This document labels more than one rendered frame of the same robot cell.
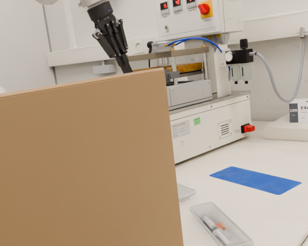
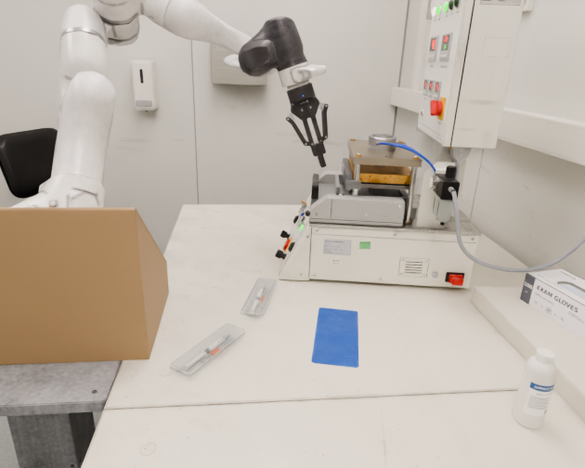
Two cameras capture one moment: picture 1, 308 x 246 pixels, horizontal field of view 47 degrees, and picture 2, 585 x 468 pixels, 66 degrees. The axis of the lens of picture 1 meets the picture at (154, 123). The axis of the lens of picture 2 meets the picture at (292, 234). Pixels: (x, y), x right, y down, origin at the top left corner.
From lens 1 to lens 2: 0.81 m
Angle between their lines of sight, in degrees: 42
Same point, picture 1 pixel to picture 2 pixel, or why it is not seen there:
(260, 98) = (555, 245)
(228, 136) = (417, 277)
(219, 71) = (428, 196)
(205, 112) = (381, 239)
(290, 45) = not seen: outside the picture
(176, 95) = (340, 209)
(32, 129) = (3, 229)
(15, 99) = not seen: outside the picture
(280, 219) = (258, 379)
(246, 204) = (273, 351)
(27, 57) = (366, 89)
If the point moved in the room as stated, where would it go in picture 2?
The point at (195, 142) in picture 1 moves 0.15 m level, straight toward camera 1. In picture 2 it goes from (357, 267) to (318, 282)
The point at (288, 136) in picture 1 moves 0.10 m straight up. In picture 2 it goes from (489, 315) to (497, 279)
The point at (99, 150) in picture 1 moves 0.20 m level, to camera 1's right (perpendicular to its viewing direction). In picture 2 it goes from (56, 253) to (107, 291)
